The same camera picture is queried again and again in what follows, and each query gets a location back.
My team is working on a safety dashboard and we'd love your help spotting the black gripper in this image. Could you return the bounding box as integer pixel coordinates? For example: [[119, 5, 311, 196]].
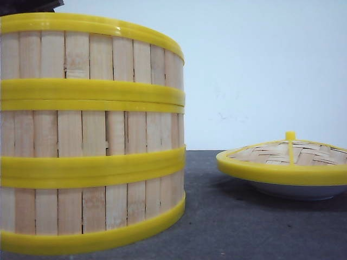
[[0, 0, 63, 16]]

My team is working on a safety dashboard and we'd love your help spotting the white ceramic plate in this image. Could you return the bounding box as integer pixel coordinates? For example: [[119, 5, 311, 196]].
[[236, 178, 346, 201]]

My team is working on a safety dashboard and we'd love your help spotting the woven bamboo steamer lid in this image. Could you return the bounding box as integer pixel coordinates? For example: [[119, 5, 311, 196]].
[[216, 131, 346, 186]]

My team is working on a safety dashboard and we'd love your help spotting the bamboo steamer basket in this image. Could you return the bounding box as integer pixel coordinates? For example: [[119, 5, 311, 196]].
[[2, 171, 185, 255], [1, 12, 185, 113], [0, 99, 186, 182]]

